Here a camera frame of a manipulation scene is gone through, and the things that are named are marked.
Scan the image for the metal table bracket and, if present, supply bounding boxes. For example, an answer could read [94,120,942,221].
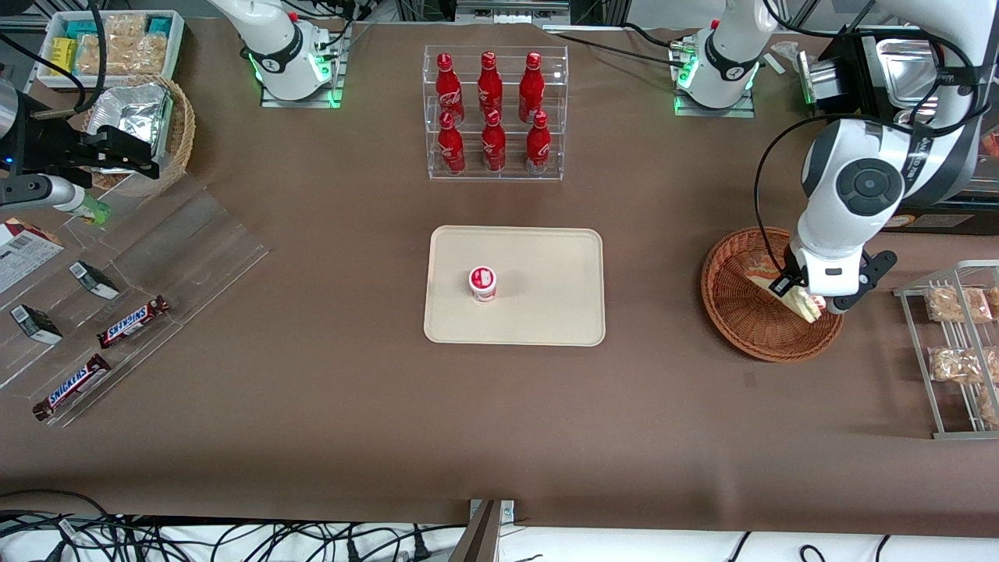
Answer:
[449,498,516,562]

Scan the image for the small dark green box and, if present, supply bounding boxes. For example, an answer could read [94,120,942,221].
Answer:
[9,304,64,346]
[69,261,121,301]

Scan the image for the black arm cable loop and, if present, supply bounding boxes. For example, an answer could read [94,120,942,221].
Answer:
[753,109,828,286]

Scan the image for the clear acrylic stepped stand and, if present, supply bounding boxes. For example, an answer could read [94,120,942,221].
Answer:
[0,176,272,429]

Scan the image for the aluminium frame rail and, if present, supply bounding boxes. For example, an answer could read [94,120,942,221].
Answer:
[394,0,625,28]

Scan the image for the brown Snickers bar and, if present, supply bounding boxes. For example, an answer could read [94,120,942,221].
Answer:
[32,354,112,422]
[96,295,171,350]

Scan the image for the clear acrylic bottle rack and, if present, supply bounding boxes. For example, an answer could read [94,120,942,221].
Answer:
[422,44,570,182]

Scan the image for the white wire rack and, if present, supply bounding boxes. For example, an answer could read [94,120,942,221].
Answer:
[894,260,999,440]

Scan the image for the brown round wicker basket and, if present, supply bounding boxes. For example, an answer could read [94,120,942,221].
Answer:
[700,226,845,364]

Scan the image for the light tan wicker basket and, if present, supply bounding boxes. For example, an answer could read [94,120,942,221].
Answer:
[80,74,196,197]

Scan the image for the beige plastic tray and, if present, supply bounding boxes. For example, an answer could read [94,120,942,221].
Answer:
[423,226,606,347]

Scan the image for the metal base plate green light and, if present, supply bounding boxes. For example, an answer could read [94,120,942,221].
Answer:
[673,47,756,119]
[260,23,346,108]

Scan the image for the white plastic bin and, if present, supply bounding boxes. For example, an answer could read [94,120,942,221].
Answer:
[35,9,187,93]

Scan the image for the red cola bottle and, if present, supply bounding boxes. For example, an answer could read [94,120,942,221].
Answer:
[435,52,466,126]
[481,109,507,173]
[437,111,468,176]
[525,111,553,176]
[518,52,546,124]
[478,51,504,118]

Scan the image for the silver foil wrapped package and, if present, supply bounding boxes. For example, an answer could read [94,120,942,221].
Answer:
[87,82,174,165]

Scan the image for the triangle sandwich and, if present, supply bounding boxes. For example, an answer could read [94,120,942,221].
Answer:
[744,272,825,324]

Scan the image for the green bottle with white cap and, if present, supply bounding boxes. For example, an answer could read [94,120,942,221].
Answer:
[73,190,112,226]

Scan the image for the black cable bundle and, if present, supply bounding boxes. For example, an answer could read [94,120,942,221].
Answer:
[0,490,469,562]

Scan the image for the white orange printed carton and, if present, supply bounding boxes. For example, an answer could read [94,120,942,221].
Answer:
[0,217,66,295]

